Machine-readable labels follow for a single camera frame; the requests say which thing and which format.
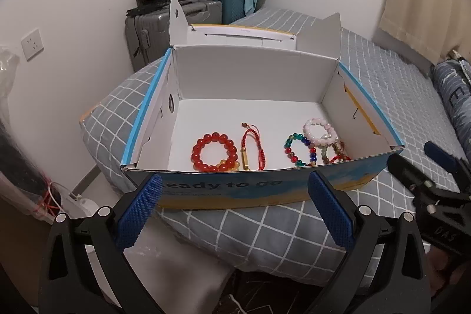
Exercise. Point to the white wall socket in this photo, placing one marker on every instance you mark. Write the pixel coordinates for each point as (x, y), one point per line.
(32, 44)

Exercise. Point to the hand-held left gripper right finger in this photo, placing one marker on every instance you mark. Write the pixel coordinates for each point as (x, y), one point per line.
(331, 207)

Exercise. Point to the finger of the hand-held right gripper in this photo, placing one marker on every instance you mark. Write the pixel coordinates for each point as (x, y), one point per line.
(439, 154)
(408, 170)

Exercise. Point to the grey checked bed sheet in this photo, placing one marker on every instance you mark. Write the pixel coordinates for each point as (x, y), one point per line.
(257, 233)

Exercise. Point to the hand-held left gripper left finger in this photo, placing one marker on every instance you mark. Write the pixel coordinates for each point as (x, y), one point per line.
(140, 211)

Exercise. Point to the teal hard-shell suitcase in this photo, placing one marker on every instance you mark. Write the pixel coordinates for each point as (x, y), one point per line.
(230, 1)

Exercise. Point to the grey fabric panel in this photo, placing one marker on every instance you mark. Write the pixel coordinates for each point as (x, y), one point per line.
(176, 273)

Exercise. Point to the blue and yellow cardboard box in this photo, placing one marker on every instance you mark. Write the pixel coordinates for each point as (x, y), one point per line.
(250, 78)

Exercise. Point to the grey hard-shell suitcase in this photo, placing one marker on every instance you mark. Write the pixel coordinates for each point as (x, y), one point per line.
(147, 38)

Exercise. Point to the stack of dark flat cases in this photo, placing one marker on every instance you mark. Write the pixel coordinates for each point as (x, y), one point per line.
(154, 1)

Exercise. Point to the clear plastic bag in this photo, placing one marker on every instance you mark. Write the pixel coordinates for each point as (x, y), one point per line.
(7, 71)

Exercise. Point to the beige dark-edged fabric item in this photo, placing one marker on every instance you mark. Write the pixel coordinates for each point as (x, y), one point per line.
(460, 64)

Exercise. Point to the white power strip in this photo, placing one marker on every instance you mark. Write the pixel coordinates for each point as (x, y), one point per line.
(84, 205)

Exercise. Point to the blue-grey printed pillow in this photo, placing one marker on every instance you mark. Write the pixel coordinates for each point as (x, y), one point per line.
(452, 108)

